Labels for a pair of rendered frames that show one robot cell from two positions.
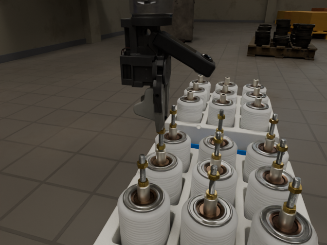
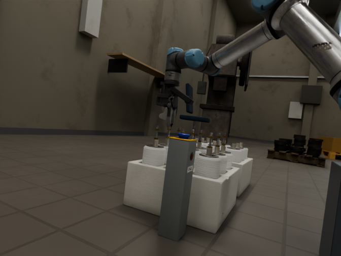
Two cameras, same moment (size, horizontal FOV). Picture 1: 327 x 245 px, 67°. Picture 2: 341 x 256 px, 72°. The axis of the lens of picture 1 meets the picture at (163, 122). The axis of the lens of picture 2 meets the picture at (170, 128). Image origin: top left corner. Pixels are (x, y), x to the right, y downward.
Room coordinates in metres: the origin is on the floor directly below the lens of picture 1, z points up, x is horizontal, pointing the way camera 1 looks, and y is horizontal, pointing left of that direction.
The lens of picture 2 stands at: (-0.62, -0.20, 0.36)
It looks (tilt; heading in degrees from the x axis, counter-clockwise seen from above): 1 degrees down; 10
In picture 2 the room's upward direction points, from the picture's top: 7 degrees clockwise
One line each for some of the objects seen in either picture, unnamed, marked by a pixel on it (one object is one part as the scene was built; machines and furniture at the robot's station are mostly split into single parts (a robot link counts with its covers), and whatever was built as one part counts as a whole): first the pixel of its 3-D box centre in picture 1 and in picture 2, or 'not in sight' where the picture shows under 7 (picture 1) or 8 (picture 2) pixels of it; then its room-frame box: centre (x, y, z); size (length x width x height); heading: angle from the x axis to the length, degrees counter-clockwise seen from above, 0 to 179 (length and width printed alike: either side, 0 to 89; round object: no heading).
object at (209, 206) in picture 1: (210, 203); not in sight; (0.32, -0.08, 0.26); 0.02 x 0.02 x 0.03
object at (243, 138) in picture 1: (221, 128); (216, 169); (0.95, -0.25, 0.09); 0.39 x 0.39 x 0.18; 73
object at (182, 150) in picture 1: (172, 165); not in sight; (0.58, -0.02, 0.16); 0.10 x 0.10 x 0.18
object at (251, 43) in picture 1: (281, 35); (298, 147); (3.51, -1.58, 0.20); 1.13 x 0.78 x 0.41; 156
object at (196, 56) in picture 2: not in sight; (192, 60); (0.41, -0.07, 0.64); 0.11 x 0.11 x 0.08; 51
